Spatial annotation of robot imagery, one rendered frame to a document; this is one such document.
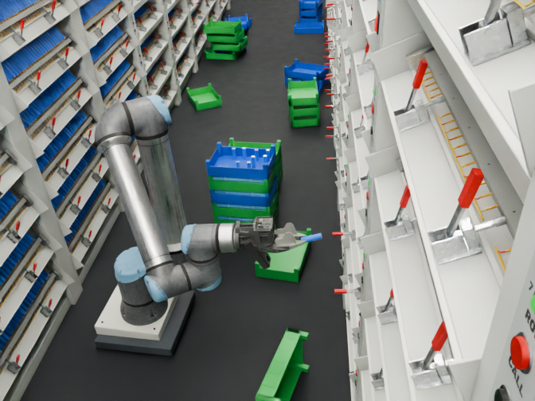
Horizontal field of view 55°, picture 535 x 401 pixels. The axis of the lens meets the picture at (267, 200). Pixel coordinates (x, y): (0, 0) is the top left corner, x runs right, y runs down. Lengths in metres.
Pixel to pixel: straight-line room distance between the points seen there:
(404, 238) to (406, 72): 0.27
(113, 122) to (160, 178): 0.26
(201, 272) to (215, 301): 0.68
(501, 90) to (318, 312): 1.91
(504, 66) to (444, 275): 0.20
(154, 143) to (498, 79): 1.52
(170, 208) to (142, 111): 0.37
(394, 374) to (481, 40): 0.61
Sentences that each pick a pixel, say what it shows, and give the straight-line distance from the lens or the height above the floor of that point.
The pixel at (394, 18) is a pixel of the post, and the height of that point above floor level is 1.39.
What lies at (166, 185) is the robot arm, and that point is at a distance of 1.87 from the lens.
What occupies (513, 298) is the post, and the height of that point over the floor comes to 1.41.
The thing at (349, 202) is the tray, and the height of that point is 0.55.
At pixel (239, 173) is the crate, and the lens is 2.45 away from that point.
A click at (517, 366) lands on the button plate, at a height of 1.40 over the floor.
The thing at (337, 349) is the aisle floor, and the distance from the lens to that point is 2.09.
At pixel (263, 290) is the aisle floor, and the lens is 2.31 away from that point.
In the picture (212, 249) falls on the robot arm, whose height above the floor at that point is 0.63.
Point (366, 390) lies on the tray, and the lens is 1.34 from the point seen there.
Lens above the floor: 1.62
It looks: 35 degrees down
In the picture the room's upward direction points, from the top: 4 degrees counter-clockwise
